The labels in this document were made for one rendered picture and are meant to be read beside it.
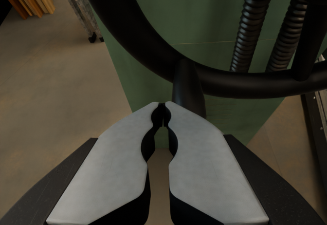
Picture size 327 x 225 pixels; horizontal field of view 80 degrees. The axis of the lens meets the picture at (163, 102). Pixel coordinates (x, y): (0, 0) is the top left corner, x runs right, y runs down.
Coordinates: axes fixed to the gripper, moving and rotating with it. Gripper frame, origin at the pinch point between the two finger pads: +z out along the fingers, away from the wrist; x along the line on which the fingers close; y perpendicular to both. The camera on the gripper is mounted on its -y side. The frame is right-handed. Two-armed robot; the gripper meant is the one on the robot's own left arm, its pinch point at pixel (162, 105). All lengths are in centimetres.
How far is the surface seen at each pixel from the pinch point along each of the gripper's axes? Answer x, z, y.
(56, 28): -80, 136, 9
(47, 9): -90, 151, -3
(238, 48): 8.8, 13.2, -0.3
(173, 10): 1.5, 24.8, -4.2
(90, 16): -45, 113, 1
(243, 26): 8.5, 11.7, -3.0
